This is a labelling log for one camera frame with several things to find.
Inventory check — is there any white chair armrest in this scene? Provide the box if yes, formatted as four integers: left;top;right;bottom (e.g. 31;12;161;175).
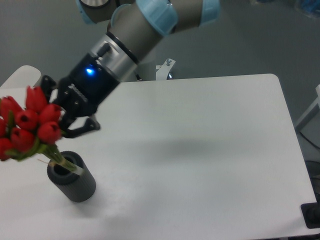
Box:
0;65;42;89

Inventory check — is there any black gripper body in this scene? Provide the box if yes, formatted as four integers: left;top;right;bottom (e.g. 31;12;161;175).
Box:
53;54;120;118

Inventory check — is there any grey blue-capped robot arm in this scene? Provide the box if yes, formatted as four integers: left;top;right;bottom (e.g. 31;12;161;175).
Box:
40;0;221;139

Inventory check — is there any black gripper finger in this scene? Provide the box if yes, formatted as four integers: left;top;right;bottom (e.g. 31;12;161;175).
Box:
59;114;101;139
39;75;60;103

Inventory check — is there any red tulip bouquet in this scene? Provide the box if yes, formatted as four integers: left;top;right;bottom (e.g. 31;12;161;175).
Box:
0;86;84;175

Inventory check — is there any dark grey ribbed vase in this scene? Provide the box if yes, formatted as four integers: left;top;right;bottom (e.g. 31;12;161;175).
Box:
47;151;96;203

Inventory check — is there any white frame at right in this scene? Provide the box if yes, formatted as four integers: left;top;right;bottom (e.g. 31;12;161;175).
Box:
294;85;320;133

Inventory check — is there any black clamp at table edge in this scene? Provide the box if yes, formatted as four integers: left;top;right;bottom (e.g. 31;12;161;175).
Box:
300;202;320;229

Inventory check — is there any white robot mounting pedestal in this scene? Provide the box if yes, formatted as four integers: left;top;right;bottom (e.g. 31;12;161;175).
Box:
134;47;176;82

